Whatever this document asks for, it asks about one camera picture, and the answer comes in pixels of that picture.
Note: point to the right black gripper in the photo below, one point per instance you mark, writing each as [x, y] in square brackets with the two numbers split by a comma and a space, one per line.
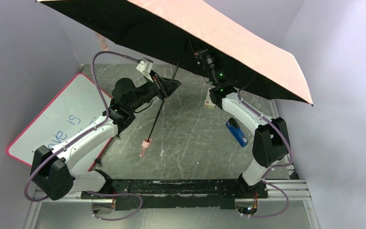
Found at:
[208, 59]

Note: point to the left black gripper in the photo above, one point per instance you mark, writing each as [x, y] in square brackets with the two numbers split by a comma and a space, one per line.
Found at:
[159, 87]

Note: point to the pink and black umbrella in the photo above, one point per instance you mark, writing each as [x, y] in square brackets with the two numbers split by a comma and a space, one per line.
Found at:
[172, 30]

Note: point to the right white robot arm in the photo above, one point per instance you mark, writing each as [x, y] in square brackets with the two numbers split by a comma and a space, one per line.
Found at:
[271, 141]

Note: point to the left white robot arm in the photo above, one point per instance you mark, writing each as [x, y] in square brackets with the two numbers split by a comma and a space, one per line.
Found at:
[52, 168]

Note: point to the small white cardboard box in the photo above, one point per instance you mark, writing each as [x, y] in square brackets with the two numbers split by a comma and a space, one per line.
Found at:
[208, 104]

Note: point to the blue marker pen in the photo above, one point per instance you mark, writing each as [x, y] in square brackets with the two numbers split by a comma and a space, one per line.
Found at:
[236, 131]

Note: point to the red framed whiteboard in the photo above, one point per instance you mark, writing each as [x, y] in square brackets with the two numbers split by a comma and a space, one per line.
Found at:
[73, 109]

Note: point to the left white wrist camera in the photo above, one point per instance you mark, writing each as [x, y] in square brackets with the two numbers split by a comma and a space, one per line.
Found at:
[145, 66]

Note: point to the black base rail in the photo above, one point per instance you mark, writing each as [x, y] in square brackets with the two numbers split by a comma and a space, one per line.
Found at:
[180, 193]

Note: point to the aluminium frame rail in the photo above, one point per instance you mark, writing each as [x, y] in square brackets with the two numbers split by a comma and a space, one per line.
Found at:
[278, 190]

